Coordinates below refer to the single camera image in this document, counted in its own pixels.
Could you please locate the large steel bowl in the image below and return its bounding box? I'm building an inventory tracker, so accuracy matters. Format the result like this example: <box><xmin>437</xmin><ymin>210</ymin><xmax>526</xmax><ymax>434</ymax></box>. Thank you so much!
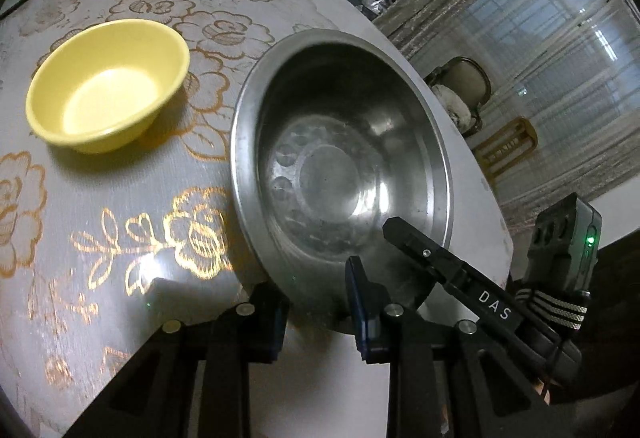
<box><xmin>231</xmin><ymin>30</ymin><xmax>452</xmax><ymax>333</ymax></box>

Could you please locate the yellow plastic bowl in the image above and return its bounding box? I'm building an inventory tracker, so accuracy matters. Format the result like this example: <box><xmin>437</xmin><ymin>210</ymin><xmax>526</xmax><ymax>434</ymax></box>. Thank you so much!
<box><xmin>25</xmin><ymin>19</ymin><xmax>190</xmax><ymax>154</ymax></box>

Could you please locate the small wooden stool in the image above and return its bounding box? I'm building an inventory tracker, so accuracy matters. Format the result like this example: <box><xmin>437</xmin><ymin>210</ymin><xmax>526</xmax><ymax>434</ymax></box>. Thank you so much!
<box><xmin>473</xmin><ymin>116</ymin><xmax>538</xmax><ymax>182</ymax></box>

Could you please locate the wooden armchair with cushion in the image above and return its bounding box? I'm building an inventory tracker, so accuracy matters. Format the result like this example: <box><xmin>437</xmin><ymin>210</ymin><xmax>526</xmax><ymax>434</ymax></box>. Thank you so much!
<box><xmin>424</xmin><ymin>57</ymin><xmax>492</xmax><ymax>138</ymax></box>

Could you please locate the sheer window curtain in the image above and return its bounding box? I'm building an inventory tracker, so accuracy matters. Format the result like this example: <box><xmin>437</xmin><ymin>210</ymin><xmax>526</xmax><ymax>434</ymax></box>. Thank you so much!
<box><xmin>376</xmin><ymin>0</ymin><xmax>639</xmax><ymax>233</ymax></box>

